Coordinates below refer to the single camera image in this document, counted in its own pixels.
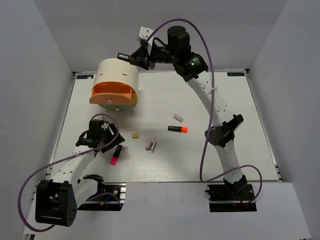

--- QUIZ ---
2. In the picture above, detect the pink cap black highlighter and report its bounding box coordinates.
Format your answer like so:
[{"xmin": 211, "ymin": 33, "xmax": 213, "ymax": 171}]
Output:
[{"xmin": 110, "ymin": 144, "xmax": 123, "ymax": 166}]

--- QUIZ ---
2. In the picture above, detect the green cap black highlighter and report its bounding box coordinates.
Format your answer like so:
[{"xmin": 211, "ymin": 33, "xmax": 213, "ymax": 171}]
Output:
[{"xmin": 117, "ymin": 52, "xmax": 140, "ymax": 63}]

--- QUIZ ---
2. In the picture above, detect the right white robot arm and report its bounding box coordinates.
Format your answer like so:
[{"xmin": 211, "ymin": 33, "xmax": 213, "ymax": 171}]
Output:
[{"xmin": 129, "ymin": 26, "xmax": 247, "ymax": 200}]

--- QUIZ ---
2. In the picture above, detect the cream cylindrical desk organizer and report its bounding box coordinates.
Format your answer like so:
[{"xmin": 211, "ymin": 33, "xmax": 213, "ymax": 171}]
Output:
[{"xmin": 89, "ymin": 58, "xmax": 139, "ymax": 111}]

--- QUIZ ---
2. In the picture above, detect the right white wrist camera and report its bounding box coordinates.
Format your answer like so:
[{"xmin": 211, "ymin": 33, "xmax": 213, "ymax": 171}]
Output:
[{"xmin": 138, "ymin": 26, "xmax": 154, "ymax": 46}]

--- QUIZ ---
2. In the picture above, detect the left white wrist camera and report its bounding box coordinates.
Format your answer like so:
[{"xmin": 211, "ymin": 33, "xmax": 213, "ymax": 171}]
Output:
[{"xmin": 91, "ymin": 114, "xmax": 108, "ymax": 123}]

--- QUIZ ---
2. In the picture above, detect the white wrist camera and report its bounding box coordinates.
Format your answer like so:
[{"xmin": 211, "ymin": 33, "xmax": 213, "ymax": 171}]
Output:
[
  {"xmin": 138, "ymin": 26, "xmax": 154, "ymax": 46},
  {"xmin": 91, "ymin": 114, "xmax": 108, "ymax": 123}
]

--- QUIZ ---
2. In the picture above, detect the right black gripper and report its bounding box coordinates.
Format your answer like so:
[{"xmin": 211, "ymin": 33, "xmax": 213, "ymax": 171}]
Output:
[{"xmin": 130, "ymin": 41, "xmax": 178, "ymax": 71}]

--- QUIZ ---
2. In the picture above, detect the small beige eraser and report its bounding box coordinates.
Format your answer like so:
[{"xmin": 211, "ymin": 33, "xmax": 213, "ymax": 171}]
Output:
[{"xmin": 132, "ymin": 133, "xmax": 139, "ymax": 139}]

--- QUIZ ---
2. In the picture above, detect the orange organizer drawer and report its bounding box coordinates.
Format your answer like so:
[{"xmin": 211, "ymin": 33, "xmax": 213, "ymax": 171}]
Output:
[{"xmin": 89, "ymin": 82, "xmax": 138, "ymax": 105}]

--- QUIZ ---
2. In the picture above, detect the orange cap black highlighter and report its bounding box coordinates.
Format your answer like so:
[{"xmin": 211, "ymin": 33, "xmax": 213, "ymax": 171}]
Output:
[{"xmin": 167, "ymin": 126, "xmax": 188, "ymax": 133}]

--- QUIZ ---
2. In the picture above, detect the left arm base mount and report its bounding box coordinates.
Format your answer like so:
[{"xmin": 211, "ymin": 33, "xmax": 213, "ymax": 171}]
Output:
[{"xmin": 78, "ymin": 183, "xmax": 127, "ymax": 212}]

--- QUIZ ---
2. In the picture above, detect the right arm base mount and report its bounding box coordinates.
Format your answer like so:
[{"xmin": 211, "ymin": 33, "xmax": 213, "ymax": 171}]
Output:
[{"xmin": 204, "ymin": 184, "xmax": 257, "ymax": 213}]

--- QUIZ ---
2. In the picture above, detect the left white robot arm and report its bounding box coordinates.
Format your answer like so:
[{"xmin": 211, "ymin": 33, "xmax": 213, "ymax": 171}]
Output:
[{"xmin": 35, "ymin": 119, "xmax": 125, "ymax": 227}]

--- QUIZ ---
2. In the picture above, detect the grey white eraser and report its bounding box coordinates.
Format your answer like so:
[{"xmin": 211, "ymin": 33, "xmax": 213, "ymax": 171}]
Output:
[{"xmin": 173, "ymin": 114, "xmax": 184, "ymax": 123}]

